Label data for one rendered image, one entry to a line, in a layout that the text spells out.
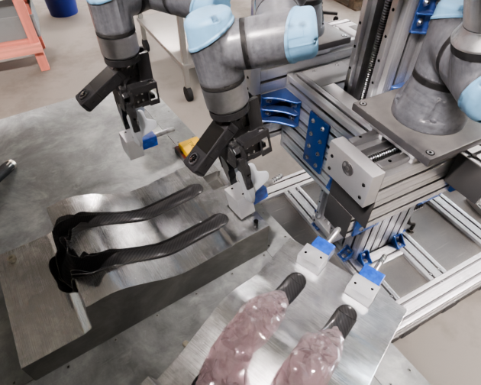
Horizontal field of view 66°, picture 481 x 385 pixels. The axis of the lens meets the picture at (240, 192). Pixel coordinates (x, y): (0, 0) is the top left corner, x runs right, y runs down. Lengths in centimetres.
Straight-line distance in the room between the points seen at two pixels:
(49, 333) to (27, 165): 57
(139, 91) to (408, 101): 55
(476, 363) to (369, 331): 112
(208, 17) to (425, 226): 147
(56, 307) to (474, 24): 81
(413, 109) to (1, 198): 99
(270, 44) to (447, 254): 138
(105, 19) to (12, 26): 275
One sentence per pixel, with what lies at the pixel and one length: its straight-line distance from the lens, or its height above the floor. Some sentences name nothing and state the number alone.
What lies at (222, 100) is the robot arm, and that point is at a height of 117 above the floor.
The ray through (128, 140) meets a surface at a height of 96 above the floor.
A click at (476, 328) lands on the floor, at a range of 190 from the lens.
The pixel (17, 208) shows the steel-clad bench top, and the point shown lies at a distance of 108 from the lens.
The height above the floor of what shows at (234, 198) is 95.
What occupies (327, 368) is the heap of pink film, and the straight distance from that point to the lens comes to 63.
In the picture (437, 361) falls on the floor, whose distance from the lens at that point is 176.
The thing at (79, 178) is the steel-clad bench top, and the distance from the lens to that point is 109.
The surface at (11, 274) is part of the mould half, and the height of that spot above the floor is 86.
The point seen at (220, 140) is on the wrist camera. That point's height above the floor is 109.
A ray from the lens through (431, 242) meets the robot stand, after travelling 179.
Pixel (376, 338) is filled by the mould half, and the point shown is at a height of 85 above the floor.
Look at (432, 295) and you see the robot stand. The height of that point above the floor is 23.
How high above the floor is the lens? 149
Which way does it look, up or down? 46 degrees down
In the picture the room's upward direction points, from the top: straight up
